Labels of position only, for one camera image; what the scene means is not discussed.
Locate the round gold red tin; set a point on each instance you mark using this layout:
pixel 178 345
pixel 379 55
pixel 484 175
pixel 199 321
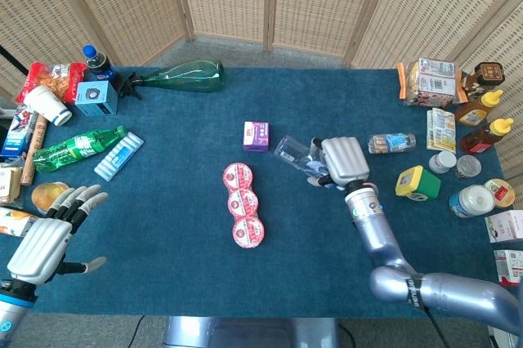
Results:
pixel 501 192

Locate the red white box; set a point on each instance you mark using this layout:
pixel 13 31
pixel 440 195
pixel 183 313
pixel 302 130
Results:
pixel 508 268

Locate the white blue jar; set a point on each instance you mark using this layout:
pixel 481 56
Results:
pixel 472 201

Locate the green box yellow lid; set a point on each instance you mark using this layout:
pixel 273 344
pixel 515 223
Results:
pixel 417 182

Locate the pink white box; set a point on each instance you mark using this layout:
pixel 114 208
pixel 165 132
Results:
pixel 504 226

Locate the yellow cardboard box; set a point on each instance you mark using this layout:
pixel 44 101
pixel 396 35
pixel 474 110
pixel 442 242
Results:
pixel 8 184

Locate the blue table mat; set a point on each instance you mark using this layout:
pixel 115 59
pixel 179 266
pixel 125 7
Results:
pixel 184 274

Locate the green glass vase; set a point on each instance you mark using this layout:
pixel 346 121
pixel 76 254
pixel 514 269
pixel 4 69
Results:
pixel 192 76

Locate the cola bottle blue cap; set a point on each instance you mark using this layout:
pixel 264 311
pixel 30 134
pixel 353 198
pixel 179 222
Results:
pixel 100 64

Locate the purple white small box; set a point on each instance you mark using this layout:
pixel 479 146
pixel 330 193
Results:
pixel 256 135

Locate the orange juice carton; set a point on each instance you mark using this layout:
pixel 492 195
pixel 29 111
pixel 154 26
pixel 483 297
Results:
pixel 14 221

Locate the blue white gum pack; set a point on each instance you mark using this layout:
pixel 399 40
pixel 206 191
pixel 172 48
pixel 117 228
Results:
pixel 118 156

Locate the clear plastic water bottle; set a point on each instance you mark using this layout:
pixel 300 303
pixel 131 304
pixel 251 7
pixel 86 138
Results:
pixel 290 152

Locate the clear biscuit pack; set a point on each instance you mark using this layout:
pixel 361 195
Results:
pixel 392 143

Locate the blue toothpaste box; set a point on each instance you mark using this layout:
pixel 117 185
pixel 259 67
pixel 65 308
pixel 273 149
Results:
pixel 16 131

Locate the small white lidded jar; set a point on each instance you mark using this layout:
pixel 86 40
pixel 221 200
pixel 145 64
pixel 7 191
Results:
pixel 442 161

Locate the green soda bottle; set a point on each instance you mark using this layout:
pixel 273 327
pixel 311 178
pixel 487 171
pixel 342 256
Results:
pixel 73 150

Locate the dark red honey bottle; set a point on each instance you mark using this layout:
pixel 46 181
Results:
pixel 484 139

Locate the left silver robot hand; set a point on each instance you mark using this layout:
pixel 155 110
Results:
pixel 38 248

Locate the red snack bag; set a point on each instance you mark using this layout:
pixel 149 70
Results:
pixel 53 76

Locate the silver foil lidded cup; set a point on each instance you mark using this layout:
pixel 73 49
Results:
pixel 469 166

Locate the white paper cup stack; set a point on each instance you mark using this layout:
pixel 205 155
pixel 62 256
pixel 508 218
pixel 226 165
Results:
pixel 47 105

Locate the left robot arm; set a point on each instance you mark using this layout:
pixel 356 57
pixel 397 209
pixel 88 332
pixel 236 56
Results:
pixel 12 315

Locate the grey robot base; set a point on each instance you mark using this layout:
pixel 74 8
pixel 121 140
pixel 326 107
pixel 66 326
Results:
pixel 245 333

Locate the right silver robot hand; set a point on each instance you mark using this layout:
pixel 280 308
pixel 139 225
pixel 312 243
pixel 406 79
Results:
pixel 345 158

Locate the yellow jelly cup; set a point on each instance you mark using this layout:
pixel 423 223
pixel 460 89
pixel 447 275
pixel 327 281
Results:
pixel 45 194

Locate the light blue speaker box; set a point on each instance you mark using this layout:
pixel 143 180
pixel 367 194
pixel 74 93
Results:
pixel 96 99

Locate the black pole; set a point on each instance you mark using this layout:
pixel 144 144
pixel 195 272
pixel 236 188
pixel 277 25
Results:
pixel 14 60

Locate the yellow sachet packet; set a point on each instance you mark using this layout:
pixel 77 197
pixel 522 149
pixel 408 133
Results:
pixel 441 131

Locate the orange edged snack bag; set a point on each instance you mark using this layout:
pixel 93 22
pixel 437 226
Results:
pixel 433 82

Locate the amber honey bottle yellow cap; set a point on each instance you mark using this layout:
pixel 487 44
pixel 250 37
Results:
pixel 476 111

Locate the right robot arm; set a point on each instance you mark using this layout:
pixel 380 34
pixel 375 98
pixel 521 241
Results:
pixel 376 233

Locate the red lidded yogurt cup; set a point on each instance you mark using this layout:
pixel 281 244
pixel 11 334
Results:
pixel 238 176
pixel 248 232
pixel 242 202

